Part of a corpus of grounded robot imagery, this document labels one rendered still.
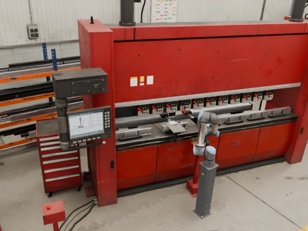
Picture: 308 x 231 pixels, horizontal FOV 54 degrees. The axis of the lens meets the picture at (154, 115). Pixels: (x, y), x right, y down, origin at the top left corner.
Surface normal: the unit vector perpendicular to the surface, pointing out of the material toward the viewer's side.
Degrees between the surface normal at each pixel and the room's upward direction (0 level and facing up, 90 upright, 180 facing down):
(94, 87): 90
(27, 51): 90
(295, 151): 90
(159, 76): 90
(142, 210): 0
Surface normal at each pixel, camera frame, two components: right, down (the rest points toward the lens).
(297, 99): -0.94, 0.12
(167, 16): 0.57, 0.37
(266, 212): 0.04, -0.90
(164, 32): 0.35, 0.42
